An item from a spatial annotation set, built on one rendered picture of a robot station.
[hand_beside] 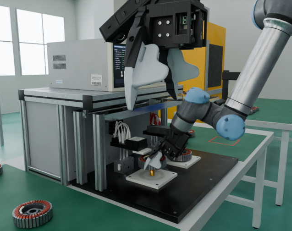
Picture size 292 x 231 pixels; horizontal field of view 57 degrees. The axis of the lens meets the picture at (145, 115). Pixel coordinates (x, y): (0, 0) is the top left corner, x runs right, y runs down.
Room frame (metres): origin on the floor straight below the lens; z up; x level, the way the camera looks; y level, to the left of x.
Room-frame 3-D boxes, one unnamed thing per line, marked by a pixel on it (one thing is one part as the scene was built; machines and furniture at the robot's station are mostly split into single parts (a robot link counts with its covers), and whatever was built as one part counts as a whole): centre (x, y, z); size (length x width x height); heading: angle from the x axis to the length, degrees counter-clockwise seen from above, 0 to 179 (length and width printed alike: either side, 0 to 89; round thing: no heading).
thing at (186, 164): (1.21, -0.16, 0.78); 0.15 x 0.15 x 0.01; 56
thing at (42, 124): (1.07, 0.42, 0.91); 0.28 x 0.03 x 0.32; 56
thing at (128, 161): (1.09, 0.09, 0.80); 0.08 x 0.05 x 0.06; 146
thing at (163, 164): (1.01, -0.03, 0.84); 0.11 x 0.11 x 0.04
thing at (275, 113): (3.19, -1.27, 0.37); 1.85 x 1.10 x 0.75; 146
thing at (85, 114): (1.21, 0.05, 1.04); 0.62 x 0.02 x 0.03; 146
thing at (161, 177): (1.01, -0.03, 0.78); 0.15 x 0.15 x 0.01; 56
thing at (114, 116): (1.17, -0.01, 1.03); 0.62 x 0.01 x 0.03; 146
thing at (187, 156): (1.21, -0.16, 0.80); 0.11 x 0.11 x 0.04
